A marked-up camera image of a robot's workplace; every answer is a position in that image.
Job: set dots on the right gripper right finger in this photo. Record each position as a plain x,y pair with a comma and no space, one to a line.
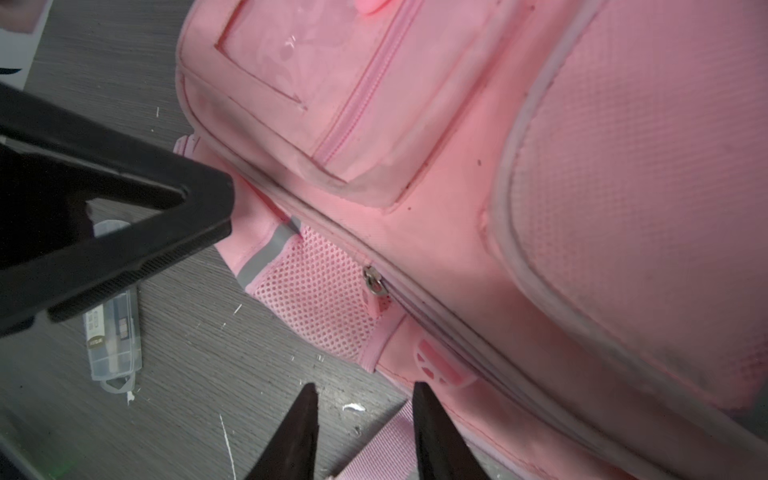
441,451

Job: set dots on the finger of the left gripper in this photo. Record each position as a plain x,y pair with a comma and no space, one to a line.
89,212

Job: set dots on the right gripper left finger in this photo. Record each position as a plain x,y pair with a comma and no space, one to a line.
291,452

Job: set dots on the pink student backpack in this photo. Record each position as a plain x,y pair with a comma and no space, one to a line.
552,212

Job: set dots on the clear plastic small case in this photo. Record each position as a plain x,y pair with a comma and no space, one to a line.
113,341

